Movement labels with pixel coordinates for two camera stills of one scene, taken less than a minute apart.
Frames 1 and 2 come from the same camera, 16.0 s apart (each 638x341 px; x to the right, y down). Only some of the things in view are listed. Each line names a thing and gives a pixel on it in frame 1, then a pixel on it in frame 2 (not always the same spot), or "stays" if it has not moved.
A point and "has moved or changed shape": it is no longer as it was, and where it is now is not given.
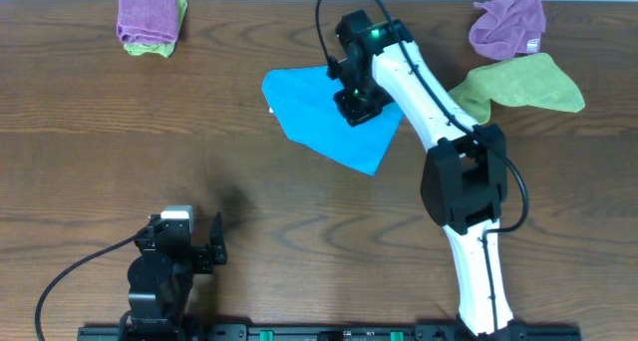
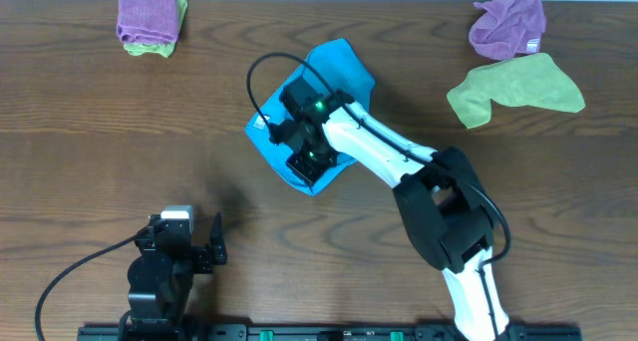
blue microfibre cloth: [303, 101] has moved or changed shape
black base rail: [331, 332] stays
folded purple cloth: [147, 15] stays
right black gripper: [354, 115] -> [309, 173]
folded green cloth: [166, 49] stays
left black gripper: [204, 253] stays
